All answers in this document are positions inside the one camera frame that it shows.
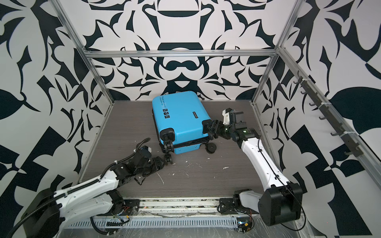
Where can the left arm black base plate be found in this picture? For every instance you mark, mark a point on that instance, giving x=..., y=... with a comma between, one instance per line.
x=126, y=208

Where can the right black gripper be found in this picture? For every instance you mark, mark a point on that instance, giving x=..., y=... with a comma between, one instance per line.
x=217, y=128

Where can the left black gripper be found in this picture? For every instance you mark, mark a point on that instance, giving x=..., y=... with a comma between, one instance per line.
x=158, y=165

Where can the blue hard-shell suitcase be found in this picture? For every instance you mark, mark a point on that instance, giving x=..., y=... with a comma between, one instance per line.
x=180, y=120

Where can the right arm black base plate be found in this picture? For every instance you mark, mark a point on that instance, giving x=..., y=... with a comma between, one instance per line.
x=227, y=206

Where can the aluminium frame rails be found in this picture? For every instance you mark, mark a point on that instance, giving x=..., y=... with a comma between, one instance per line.
x=368, y=160

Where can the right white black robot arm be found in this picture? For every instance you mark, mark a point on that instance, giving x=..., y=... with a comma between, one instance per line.
x=281, y=201

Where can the white slotted cable duct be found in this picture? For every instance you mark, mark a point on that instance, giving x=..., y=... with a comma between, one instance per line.
x=169, y=222

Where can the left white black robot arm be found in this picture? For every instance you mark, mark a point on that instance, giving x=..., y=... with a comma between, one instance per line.
x=50, y=212

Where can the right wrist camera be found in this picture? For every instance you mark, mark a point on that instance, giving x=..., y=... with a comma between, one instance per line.
x=228, y=116

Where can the black wall hook rack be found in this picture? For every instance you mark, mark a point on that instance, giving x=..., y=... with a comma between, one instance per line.
x=330, y=114

